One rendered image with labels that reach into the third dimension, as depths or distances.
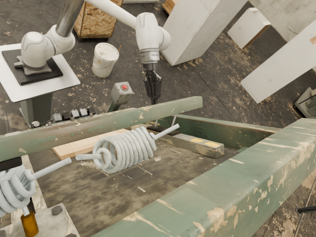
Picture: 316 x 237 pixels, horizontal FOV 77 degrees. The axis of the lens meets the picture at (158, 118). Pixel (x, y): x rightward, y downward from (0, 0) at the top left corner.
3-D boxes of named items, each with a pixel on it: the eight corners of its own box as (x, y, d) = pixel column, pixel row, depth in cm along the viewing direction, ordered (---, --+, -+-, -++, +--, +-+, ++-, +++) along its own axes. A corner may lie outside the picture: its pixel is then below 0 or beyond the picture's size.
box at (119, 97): (121, 93, 180) (128, 81, 166) (126, 104, 176) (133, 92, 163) (109, 95, 173) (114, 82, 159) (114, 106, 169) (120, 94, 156)
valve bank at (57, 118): (92, 114, 177) (98, 99, 159) (98, 128, 173) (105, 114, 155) (27, 127, 149) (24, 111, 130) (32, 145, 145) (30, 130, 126)
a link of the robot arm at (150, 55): (146, 48, 86) (147, 62, 87) (162, 48, 91) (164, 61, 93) (135, 51, 93) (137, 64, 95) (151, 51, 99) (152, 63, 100)
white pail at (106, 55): (105, 60, 292) (114, 34, 256) (116, 75, 287) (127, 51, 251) (85, 65, 272) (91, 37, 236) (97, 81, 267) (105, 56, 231)
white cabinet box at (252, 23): (234, 31, 552) (256, 7, 496) (248, 46, 542) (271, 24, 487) (226, 32, 523) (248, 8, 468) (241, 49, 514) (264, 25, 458)
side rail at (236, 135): (141, 122, 163) (139, 108, 160) (298, 158, 76) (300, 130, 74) (135, 123, 159) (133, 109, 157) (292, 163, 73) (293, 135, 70)
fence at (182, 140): (112, 121, 147) (111, 116, 146) (224, 154, 72) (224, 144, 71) (105, 122, 144) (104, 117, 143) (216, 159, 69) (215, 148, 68)
